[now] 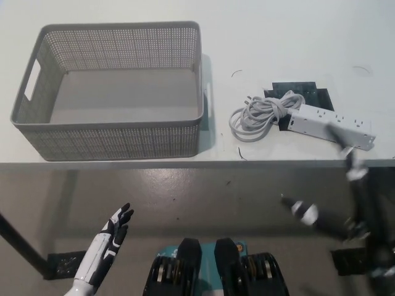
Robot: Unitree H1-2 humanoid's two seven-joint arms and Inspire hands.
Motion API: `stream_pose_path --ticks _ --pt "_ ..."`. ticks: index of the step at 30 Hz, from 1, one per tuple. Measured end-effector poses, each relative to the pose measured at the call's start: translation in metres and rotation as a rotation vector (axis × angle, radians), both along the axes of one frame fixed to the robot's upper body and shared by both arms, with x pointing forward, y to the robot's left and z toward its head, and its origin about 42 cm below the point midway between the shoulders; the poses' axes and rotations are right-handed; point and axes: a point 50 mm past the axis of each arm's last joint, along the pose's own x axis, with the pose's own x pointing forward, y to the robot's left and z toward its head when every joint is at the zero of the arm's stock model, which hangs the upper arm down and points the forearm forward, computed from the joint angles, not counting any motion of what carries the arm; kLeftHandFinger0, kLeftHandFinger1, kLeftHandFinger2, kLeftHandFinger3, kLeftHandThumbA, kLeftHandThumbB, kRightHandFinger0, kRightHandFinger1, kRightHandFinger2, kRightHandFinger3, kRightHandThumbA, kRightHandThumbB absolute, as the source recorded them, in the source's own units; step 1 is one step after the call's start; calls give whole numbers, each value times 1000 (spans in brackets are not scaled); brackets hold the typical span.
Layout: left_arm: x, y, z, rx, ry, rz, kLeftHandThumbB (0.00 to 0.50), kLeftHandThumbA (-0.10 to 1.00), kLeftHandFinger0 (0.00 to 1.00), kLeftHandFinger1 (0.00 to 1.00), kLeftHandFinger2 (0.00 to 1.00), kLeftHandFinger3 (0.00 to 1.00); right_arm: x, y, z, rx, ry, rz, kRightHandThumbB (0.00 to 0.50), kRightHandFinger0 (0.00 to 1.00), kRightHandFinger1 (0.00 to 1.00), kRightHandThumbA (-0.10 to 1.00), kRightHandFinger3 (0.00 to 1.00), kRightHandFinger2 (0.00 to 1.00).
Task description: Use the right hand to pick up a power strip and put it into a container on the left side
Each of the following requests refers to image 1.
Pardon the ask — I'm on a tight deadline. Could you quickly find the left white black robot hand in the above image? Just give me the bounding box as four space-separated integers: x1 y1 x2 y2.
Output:
73 202 135 286

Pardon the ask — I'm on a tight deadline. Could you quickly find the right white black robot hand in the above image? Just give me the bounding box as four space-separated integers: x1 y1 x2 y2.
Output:
280 122 373 245

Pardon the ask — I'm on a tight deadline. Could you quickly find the white power strip with cord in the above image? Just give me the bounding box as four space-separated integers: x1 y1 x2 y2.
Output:
228 89 377 152

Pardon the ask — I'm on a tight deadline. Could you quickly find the black table leg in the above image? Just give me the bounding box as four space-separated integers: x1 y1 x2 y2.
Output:
0 211 48 278

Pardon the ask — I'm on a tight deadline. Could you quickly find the black teal robot body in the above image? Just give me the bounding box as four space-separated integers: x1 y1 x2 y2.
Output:
143 237 289 296

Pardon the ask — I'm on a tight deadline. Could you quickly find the grey perforated plastic basket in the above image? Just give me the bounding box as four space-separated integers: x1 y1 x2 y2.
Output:
9 20 214 162

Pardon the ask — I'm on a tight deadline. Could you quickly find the black tape patch on table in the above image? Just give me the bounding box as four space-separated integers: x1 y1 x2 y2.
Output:
263 81 336 132

